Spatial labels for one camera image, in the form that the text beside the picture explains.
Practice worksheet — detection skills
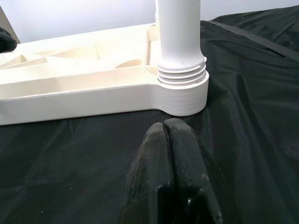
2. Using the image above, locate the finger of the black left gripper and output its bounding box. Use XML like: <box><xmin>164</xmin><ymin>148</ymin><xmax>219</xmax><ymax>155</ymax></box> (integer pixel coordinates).
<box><xmin>0</xmin><ymin>25</ymin><xmax>17</xmax><ymax>53</ymax></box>

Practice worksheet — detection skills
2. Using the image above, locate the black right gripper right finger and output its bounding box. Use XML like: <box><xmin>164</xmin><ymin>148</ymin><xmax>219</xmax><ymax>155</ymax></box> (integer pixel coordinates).
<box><xmin>158</xmin><ymin>118</ymin><xmax>222</xmax><ymax>224</ymax></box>

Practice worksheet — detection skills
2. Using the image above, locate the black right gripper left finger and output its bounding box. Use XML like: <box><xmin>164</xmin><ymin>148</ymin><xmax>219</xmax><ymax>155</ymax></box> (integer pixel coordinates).
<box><xmin>120</xmin><ymin>122</ymin><xmax>175</xmax><ymax>224</ymax></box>

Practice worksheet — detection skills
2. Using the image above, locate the white plastic children tabletop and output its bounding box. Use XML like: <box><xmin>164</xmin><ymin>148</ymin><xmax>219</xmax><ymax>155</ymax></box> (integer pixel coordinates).
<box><xmin>0</xmin><ymin>22</ymin><xmax>209</xmax><ymax>126</ymax></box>

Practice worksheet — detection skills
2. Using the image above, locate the white plastic table leg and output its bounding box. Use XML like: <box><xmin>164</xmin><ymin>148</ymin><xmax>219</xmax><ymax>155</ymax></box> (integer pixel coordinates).
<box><xmin>155</xmin><ymin>0</ymin><xmax>208</xmax><ymax>85</ymax></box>
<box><xmin>153</xmin><ymin>0</ymin><xmax>162</xmax><ymax>25</ymax></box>

